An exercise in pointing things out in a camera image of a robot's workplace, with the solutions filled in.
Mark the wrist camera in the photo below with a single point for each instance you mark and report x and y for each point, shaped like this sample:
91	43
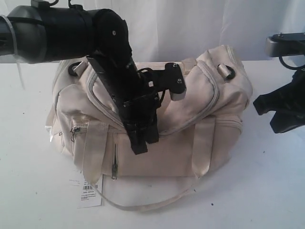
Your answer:
171	79
285	44

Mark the white paper hang tag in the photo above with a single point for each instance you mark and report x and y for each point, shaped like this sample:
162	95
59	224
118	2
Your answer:
88	195

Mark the white backdrop curtain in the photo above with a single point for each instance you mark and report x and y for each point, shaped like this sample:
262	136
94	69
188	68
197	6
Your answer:
172	30

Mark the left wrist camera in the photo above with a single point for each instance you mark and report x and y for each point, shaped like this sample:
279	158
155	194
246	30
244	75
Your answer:
171	79

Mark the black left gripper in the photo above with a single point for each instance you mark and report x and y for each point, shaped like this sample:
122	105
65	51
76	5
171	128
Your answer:
123	94

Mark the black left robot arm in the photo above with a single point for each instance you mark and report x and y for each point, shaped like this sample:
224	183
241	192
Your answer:
41	32

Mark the beige fabric duffel bag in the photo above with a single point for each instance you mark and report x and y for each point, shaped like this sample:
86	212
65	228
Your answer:
186	138

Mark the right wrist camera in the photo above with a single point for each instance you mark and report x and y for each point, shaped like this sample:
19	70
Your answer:
285	44

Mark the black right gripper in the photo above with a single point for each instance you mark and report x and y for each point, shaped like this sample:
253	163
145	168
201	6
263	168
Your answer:
288	102

